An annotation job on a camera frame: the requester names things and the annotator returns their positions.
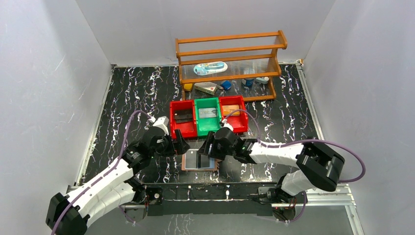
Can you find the green plastic bin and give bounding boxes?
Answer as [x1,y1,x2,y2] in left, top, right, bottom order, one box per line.
[194,97,222,137]

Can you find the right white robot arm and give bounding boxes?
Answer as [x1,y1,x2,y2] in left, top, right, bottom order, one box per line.
[198,125,345,203]

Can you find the dark credit card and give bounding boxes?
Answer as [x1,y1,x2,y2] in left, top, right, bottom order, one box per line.
[173,109,193,123]

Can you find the wooden shelf rack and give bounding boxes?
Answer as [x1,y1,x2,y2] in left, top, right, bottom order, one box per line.
[175,30,288,101]

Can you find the grey credit card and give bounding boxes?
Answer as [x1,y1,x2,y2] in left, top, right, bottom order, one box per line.
[198,108,217,118]

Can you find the teal white tube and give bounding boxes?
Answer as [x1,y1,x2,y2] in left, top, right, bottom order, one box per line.
[255,76,270,84]

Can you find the red bin with dark card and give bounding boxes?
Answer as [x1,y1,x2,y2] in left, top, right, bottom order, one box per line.
[170,100,197,139]

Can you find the blue small object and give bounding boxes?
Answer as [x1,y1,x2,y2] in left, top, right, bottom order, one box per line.
[220,80,231,91]

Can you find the pink leather card holder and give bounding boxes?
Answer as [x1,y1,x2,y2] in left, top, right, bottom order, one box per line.
[182,149,218,171]

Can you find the yellow small object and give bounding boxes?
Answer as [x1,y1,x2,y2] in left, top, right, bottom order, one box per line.
[183,83,193,92]

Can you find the black base frame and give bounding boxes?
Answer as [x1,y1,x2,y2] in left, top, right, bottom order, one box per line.
[115,181,307,223]

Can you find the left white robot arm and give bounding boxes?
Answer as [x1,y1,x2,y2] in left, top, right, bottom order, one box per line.
[46,117,190,235]

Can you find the orange credit card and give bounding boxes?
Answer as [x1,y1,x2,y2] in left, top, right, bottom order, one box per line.
[222,104,240,117]

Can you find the blue white oval package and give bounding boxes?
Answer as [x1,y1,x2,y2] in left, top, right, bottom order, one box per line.
[193,61,228,76]

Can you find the blue cup on shelf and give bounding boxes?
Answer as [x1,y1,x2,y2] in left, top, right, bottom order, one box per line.
[241,78,255,88]

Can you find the red bin with orange card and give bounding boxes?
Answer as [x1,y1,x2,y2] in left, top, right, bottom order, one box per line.
[219,95,249,133]

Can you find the black VIP credit card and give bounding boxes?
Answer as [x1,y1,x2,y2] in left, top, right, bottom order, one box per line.
[184,150,198,169]

